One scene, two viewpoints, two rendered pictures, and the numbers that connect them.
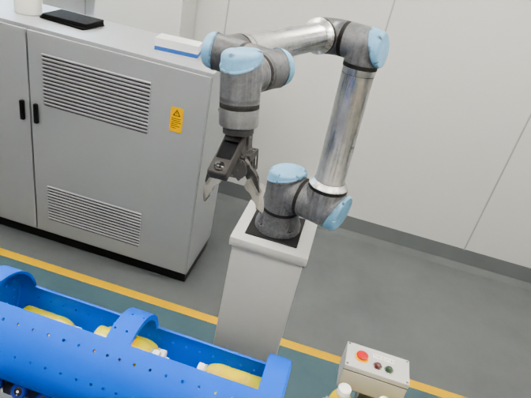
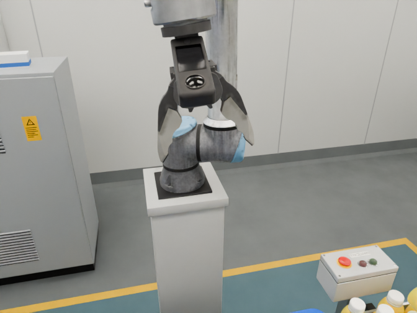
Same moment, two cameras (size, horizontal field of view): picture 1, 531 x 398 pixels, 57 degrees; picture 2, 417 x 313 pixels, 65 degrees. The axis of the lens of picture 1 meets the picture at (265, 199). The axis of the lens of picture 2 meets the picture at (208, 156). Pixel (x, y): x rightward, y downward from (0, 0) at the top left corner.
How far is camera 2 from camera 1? 0.72 m
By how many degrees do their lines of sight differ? 18
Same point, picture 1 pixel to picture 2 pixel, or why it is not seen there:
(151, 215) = (40, 226)
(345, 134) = (229, 62)
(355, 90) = (228, 12)
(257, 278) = (185, 236)
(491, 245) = (293, 143)
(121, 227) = (14, 251)
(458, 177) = (259, 105)
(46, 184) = not seen: outside the picture
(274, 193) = (174, 149)
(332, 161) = not seen: hidden behind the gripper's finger
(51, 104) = not seen: outside the picture
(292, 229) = (200, 177)
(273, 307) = (207, 256)
